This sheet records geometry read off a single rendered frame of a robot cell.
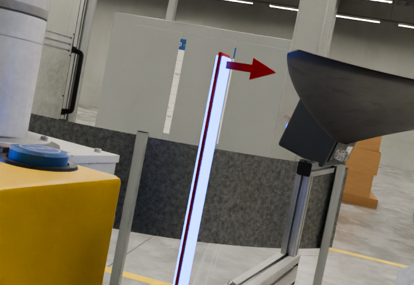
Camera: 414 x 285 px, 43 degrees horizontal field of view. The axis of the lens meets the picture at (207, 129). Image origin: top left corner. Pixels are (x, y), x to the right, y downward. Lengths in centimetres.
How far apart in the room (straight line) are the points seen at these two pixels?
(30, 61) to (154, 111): 595
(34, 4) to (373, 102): 48
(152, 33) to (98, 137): 469
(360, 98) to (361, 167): 798
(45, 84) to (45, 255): 219
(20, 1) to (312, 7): 414
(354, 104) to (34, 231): 36
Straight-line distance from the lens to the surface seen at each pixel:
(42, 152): 37
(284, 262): 106
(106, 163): 86
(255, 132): 645
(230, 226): 230
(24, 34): 78
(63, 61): 257
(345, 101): 56
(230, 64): 58
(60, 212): 34
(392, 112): 58
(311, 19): 477
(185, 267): 61
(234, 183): 225
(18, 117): 80
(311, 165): 108
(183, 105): 662
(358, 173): 853
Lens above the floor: 114
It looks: 3 degrees down
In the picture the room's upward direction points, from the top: 11 degrees clockwise
